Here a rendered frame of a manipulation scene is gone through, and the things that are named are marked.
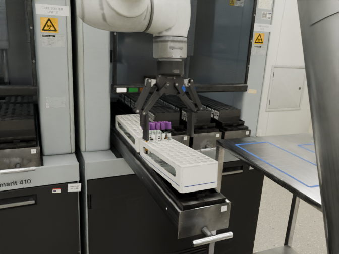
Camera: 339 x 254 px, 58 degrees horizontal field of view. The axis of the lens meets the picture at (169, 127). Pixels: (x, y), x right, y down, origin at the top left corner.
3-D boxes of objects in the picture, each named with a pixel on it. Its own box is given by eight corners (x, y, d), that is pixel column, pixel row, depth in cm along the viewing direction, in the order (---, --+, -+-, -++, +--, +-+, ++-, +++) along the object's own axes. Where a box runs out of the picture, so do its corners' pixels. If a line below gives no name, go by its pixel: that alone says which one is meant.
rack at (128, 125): (114, 130, 124) (114, 115, 122) (138, 128, 128) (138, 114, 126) (137, 155, 98) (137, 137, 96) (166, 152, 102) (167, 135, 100)
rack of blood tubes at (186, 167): (139, 158, 96) (139, 139, 95) (168, 155, 100) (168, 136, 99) (180, 193, 69) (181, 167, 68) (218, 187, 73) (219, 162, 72)
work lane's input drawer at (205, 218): (108, 143, 128) (108, 122, 126) (139, 140, 134) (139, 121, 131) (185, 252, 65) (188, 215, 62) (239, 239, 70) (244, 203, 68)
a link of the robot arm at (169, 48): (193, 37, 79) (192, 61, 80) (178, 40, 87) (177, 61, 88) (160, 35, 75) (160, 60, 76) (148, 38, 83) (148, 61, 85)
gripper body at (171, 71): (160, 59, 77) (160, 96, 79) (190, 60, 81) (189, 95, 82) (150, 60, 84) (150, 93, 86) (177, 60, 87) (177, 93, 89)
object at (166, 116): (177, 124, 130) (178, 111, 128) (179, 126, 128) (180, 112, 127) (152, 126, 125) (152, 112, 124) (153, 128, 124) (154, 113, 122)
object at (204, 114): (208, 122, 136) (209, 109, 135) (211, 124, 134) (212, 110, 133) (184, 124, 132) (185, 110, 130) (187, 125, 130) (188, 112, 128)
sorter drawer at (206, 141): (139, 112, 185) (139, 98, 182) (160, 111, 190) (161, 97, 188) (196, 154, 121) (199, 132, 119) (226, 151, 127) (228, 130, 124)
